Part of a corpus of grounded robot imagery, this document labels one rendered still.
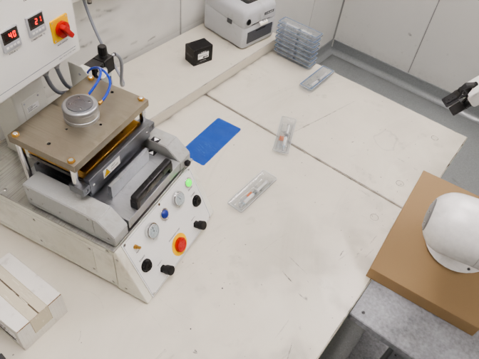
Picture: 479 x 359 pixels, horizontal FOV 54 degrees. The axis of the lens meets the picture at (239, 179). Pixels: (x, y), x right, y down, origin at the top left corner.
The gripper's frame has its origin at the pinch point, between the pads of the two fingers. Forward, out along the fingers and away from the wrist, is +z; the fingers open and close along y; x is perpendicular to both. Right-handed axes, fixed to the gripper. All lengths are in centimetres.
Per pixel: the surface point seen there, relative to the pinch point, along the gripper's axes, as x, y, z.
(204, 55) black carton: 60, -25, 62
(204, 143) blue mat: 20, -36, 68
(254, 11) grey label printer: 70, -15, 40
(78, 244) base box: -14, -83, 81
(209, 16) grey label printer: 83, -17, 57
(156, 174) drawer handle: -6, -75, 59
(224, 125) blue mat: 27, -27, 63
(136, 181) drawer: -5, -76, 65
